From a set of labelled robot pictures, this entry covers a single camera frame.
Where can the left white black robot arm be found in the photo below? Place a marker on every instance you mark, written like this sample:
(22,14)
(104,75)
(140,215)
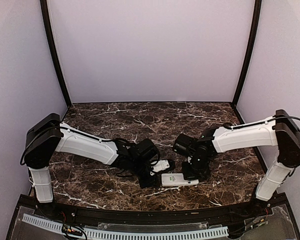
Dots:
(51,135)

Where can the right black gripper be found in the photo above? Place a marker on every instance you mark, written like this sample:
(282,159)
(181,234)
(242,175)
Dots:
(188,175)

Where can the left black frame post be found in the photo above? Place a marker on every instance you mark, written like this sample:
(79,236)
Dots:
(53,52)

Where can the black front rail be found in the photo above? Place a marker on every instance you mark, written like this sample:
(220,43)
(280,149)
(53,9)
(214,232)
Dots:
(87,216)

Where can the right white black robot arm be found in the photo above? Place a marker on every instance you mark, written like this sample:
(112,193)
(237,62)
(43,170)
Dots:
(279,132)

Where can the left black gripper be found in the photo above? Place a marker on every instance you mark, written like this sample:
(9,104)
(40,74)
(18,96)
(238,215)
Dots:
(144,184)

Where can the right black frame post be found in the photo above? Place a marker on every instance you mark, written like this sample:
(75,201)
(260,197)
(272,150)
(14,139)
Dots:
(248,53)

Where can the black frame post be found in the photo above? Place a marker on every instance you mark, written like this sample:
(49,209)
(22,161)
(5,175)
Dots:
(248,53)
(53,52)

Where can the small circuit board with wires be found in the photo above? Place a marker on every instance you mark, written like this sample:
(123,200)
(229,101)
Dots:
(73,232)

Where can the white remote control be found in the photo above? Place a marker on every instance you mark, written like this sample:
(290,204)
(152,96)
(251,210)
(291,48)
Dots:
(175,180)

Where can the white slotted cable duct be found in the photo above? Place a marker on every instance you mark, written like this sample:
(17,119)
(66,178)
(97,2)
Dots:
(109,231)

